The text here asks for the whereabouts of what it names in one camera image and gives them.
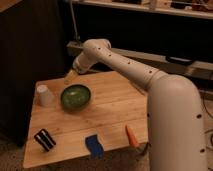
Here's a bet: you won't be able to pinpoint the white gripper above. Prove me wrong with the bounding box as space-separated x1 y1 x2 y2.
64 53 97 84

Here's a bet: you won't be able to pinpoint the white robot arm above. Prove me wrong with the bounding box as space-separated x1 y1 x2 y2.
67 39 208 171

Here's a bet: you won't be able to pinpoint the green ceramic bowl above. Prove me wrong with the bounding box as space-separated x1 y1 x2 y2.
60 84 91 111

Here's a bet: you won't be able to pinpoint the black striped eraser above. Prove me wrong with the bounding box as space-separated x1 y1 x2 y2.
34 129 56 152

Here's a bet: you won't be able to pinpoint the metal lamp stand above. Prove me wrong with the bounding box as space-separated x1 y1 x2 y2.
68 0 88 48

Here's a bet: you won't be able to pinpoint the wooden folding table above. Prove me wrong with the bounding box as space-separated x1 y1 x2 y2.
23 72 148 168

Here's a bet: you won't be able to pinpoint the blue sponge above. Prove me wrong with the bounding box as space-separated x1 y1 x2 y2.
85 135 104 158

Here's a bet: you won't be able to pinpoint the orange carrot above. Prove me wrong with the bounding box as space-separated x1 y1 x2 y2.
125 125 139 148

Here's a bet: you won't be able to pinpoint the low white shelf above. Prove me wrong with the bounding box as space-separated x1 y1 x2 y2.
67 39 213 79

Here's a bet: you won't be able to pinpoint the upper wooden shelf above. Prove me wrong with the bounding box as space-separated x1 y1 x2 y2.
64 0 213 20

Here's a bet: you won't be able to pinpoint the black handle object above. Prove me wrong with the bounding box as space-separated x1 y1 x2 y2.
165 56 195 66

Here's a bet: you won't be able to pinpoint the black cables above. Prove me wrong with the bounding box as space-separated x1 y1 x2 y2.
202 96 213 148

